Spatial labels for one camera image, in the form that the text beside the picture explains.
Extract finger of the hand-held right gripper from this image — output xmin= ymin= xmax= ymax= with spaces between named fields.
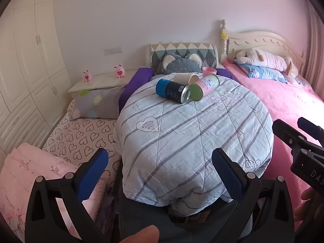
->
xmin=297 ymin=117 xmax=324 ymax=147
xmin=273 ymin=119 xmax=308 ymax=155

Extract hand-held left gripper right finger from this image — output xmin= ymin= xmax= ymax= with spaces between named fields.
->
xmin=212 ymin=147 xmax=295 ymax=243

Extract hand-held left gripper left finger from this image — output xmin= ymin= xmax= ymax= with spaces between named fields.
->
xmin=25 ymin=148 xmax=109 ymax=243

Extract pink and green cup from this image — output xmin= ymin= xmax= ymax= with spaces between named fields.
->
xmin=189 ymin=73 xmax=219 ymax=101

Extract blue and black cup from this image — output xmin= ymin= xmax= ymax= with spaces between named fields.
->
xmin=156 ymin=78 xmax=191 ymax=104

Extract cream paper cup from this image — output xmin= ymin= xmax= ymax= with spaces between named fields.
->
xmin=173 ymin=72 xmax=200 ymax=85

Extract small pink cup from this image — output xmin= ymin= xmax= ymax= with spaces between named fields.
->
xmin=202 ymin=66 xmax=217 ymax=78

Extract person's right hand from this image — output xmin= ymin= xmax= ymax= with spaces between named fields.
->
xmin=294 ymin=186 xmax=324 ymax=223

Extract person's left hand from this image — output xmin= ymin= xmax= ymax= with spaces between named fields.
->
xmin=119 ymin=225 xmax=160 ymax=243

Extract pink bed cover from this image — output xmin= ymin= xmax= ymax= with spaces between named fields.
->
xmin=221 ymin=59 xmax=324 ymax=233

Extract heart print bed sheet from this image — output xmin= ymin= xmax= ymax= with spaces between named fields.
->
xmin=42 ymin=99 xmax=122 ymax=183

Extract striped white quilt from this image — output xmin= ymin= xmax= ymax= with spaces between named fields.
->
xmin=114 ymin=75 xmax=275 ymax=217

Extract grey pants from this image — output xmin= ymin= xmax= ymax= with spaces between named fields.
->
xmin=118 ymin=192 xmax=254 ymax=243

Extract light blue pillow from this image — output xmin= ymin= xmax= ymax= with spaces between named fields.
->
xmin=239 ymin=64 xmax=288 ymax=83

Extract folded pink blanket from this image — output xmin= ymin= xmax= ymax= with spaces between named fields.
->
xmin=0 ymin=142 xmax=109 ymax=243

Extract grey flower pillow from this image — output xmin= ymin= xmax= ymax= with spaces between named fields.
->
xmin=69 ymin=86 xmax=127 ymax=121

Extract pink curtain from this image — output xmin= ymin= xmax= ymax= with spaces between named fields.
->
xmin=302 ymin=0 xmax=324 ymax=97

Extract white plush dog toy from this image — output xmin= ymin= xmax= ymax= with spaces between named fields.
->
xmin=234 ymin=48 xmax=299 ymax=77

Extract white nightstand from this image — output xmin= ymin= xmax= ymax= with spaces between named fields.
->
xmin=68 ymin=69 xmax=138 ymax=98

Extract cream wooden bed headboard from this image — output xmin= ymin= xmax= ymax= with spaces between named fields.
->
xmin=220 ymin=19 xmax=307 ymax=81

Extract purple blanket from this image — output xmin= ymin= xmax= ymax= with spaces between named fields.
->
xmin=118 ymin=67 xmax=237 ymax=113

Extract patchwork diamond cushion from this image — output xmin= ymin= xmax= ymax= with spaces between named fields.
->
xmin=150 ymin=42 xmax=218 ymax=69

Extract grey koala plush pillow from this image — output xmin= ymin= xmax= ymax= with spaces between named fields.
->
xmin=156 ymin=51 xmax=203 ymax=76

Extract white wardrobe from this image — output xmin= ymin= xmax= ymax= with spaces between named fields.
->
xmin=0 ymin=0 xmax=72 ymax=157

